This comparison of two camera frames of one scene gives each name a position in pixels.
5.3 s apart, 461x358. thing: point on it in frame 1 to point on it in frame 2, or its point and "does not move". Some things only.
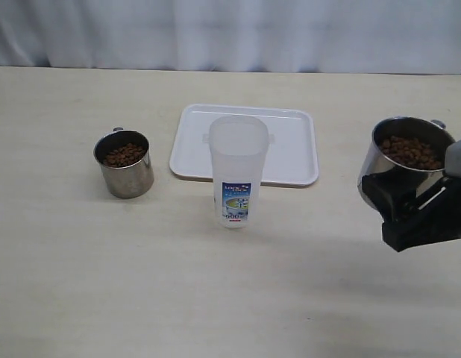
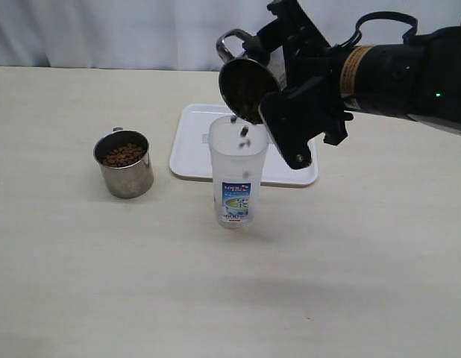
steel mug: x=406 y=144 to x=245 y=81
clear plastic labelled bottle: x=238 y=148 does not move
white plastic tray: x=292 y=151 does not move
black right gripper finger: x=390 y=192 to x=294 y=118
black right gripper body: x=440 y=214 to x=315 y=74
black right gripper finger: x=456 y=159 to x=292 y=33
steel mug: x=127 y=162 does not move
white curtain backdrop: x=347 y=36 does not move
